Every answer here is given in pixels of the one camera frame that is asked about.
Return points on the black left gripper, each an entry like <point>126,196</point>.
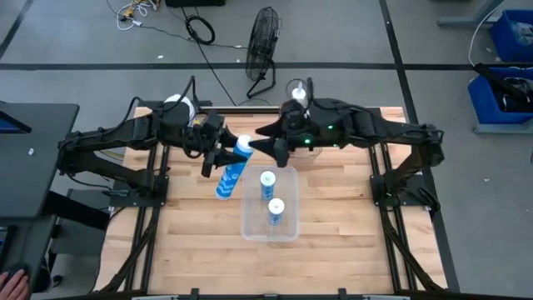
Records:
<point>208,146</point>

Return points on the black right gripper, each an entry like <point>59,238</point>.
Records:
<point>318,133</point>

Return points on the blue silicone sealant tube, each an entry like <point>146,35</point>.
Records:
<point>232,175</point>
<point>267,185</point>
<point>275,210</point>

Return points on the white orange sealant tube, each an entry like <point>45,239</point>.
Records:
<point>299,93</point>

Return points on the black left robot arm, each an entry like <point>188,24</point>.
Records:
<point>104,137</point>

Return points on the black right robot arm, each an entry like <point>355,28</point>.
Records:
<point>387,129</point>

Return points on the Lysol wipes canister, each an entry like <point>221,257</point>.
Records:
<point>177,100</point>

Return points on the wide clear plastic bin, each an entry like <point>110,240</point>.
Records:
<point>254,225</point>

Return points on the black floor fan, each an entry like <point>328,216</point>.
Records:
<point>262,41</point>

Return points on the black box on floor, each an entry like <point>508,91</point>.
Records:
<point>195,3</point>

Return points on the black desk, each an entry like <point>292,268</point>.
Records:
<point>37,175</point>

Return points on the blue storage bin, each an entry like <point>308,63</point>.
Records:
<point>483,104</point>
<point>504,41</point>

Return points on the dark tablet with blue screen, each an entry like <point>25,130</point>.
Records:
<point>10,125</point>

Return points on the person's hand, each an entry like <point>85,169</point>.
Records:
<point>12,287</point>

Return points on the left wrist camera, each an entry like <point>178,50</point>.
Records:
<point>213,124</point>

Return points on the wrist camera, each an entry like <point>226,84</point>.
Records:
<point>293,112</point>
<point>213,124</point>

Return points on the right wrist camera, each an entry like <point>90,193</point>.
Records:
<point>293,112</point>

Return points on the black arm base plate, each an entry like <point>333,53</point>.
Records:
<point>379,196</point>
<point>125,200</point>

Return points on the black table frame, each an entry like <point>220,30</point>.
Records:
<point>146,258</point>

